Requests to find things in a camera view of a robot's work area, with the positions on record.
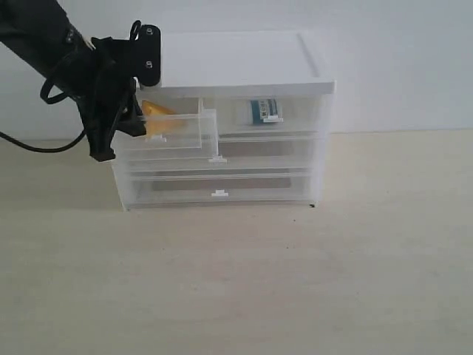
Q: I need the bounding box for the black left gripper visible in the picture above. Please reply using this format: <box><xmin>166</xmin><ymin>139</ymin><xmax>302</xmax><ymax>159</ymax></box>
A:
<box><xmin>75</xmin><ymin>37</ymin><xmax>146</xmax><ymax>162</ymax></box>

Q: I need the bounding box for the yellow wedge sponge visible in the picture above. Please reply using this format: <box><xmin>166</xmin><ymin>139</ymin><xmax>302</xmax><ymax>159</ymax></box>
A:
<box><xmin>141</xmin><ymin>100</ymin><xmax>187</xmax><ymax>138</ymax></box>

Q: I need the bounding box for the white blue small bottle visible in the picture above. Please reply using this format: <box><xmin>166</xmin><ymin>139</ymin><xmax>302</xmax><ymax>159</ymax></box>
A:
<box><xmin>236</xmin><ymin>98</ymin><xmax>284</xmax><ymax>126</ymax></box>

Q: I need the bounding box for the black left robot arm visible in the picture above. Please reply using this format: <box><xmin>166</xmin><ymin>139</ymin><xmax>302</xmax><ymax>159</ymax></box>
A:
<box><xmin>1</xmin><ymin>1</ymin><xmax>157</xmax><ymax>162</ymax></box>

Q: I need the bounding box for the white plastic drawer cabinet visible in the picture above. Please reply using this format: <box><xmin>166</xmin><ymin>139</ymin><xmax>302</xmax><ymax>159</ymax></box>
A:
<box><xmin>112</xmin><ymin>30</ymin><xmax>336</xmax><ymax>210</ymax></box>

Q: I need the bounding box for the middle clear wide drawer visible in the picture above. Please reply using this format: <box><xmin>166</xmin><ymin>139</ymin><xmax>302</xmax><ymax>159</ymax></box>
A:
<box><xmin>118</xmin><ymin>139</ymin><xmax>316</xmax><ymax>172</ymax></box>

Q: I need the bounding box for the clear wide drawer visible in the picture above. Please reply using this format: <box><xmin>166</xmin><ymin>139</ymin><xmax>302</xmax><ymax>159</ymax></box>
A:
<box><xmin>118</xmin><ymin>139</ymin><xmax>316</xmax><ymax>172</ymax></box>
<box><xmin>132</xmin><ymin>175</ymin><xmax>313</xmax><ymax>204</ymax></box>

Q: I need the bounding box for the bottom clear wide drawer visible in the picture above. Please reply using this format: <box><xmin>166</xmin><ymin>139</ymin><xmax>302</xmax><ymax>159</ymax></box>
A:
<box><xmin>132</xmin><ymin>175</ymin><xmax>313</xmax><ymax>204</ymax></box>

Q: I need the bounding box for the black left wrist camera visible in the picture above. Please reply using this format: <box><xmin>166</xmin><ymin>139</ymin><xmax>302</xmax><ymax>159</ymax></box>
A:
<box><xmin>129</xmin><ymin>20</ymin><xmax>162</xmax><ymax>87</ymax></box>

